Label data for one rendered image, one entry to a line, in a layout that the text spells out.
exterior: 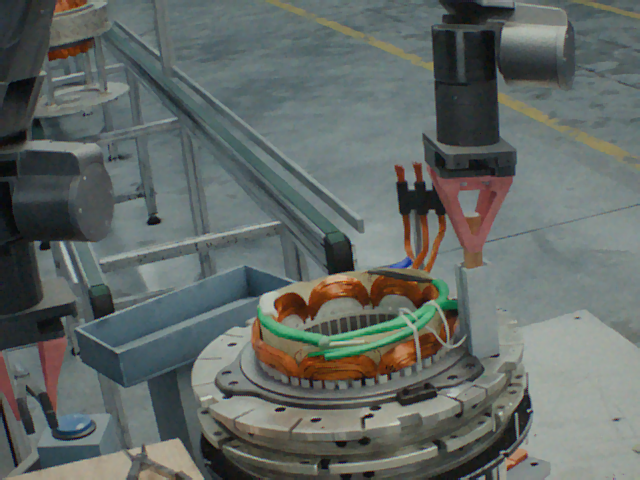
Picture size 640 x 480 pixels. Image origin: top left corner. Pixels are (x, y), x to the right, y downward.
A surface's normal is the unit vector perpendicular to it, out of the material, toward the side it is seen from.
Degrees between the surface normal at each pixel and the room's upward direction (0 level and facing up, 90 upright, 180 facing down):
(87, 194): 91
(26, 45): 116
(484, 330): 90
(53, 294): 1
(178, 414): 90
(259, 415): 0
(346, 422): 0
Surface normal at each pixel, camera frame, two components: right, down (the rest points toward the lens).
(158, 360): 0.60, 0.19
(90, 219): 0.93, 0.01
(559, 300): -0.13, -0.94
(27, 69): 0.87, 0.44
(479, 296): 0.32, 0.27
